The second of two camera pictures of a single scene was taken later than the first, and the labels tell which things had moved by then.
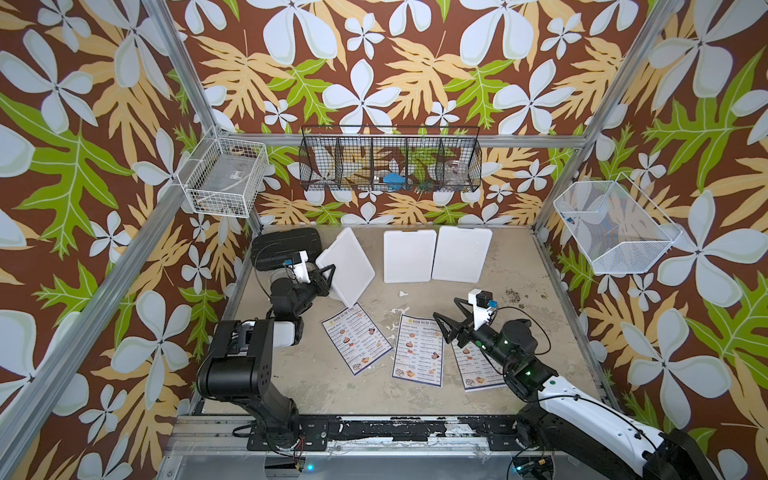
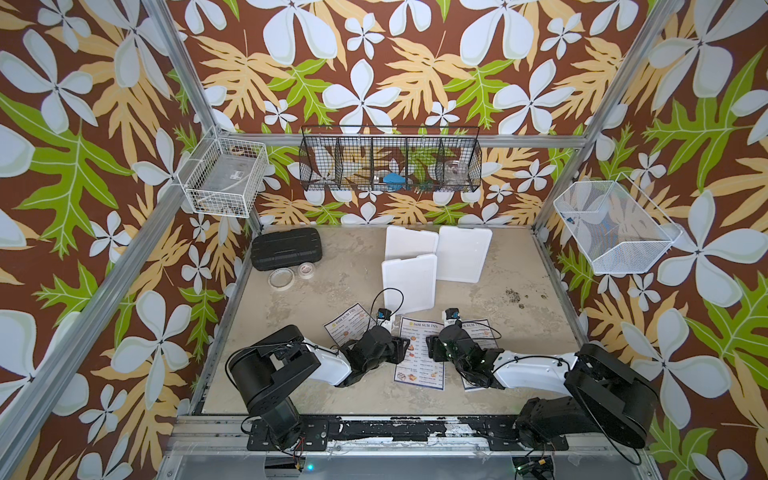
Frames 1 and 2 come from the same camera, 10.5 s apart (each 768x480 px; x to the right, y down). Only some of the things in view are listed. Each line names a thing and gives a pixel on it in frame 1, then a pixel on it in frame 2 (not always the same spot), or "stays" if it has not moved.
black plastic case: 274,249 stays
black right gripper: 467,331 → 434,345
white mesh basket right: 616,227 stays
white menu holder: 461,253 stays
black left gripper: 320,279 → 398,350
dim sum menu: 418,355 stays
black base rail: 500,432 stays
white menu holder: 353,270 → 410,284
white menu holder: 408,255 stays
